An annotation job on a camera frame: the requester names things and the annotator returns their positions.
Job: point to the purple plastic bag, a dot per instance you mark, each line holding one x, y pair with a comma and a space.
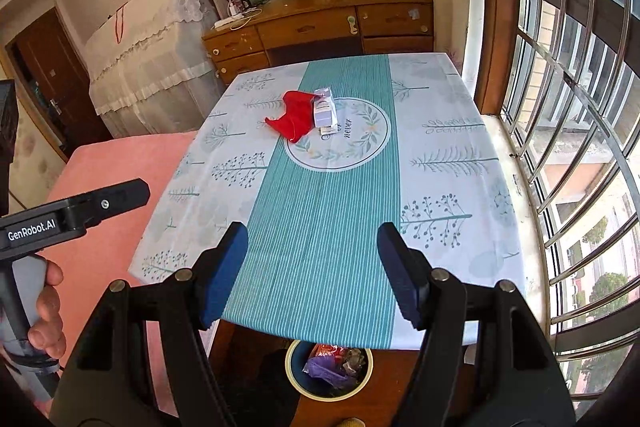
326, 369

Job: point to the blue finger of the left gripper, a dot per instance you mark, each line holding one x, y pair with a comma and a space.
114, 200

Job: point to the dark wooden door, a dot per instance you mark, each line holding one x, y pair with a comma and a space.
58, 82

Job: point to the red cartoon carton box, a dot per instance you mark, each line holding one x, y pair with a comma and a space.
325, 350

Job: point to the tree-print tablecloth with teal stripe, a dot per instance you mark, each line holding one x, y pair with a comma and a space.
410, 149

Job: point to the red paper piece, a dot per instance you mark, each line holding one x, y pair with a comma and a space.
298, 119

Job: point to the lace-covered cabinet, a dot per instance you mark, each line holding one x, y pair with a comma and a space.
149, 69

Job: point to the dark shiny wrapper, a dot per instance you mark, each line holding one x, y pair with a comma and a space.
354, 362

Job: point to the person's left hand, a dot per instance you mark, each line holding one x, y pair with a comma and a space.
47, 333

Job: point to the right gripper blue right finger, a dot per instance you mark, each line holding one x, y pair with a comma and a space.
408, 272

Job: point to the pink bed cover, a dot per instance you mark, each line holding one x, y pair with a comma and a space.
104, 254

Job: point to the wooden desk with drawers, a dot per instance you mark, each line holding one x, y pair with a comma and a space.
287, 32

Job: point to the right yellow knitted slipper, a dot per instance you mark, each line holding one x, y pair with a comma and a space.
351, 422

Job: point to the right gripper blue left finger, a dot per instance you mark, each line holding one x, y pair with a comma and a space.
219, 268

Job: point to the metal window grille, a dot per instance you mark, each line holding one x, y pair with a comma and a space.
572, 115

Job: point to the small white purple carton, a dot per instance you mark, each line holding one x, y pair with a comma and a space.
324, 112

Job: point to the blue bin with cream rim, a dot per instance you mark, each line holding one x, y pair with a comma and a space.
315, 389

